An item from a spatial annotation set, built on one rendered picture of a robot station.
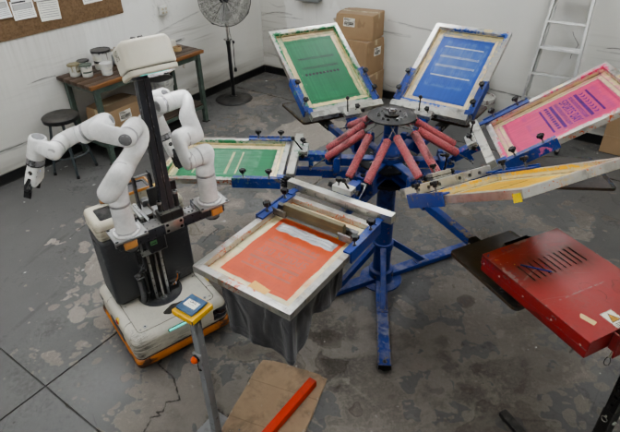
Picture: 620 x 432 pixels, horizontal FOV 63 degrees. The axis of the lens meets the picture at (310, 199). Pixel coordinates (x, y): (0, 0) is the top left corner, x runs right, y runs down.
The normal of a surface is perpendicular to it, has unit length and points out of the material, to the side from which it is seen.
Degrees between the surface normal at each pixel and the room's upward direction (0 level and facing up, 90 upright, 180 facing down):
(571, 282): 0
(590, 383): 0
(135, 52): 64
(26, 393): 0
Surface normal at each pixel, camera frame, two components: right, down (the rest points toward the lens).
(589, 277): -0.02, -0.84
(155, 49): 0.54, 0.00
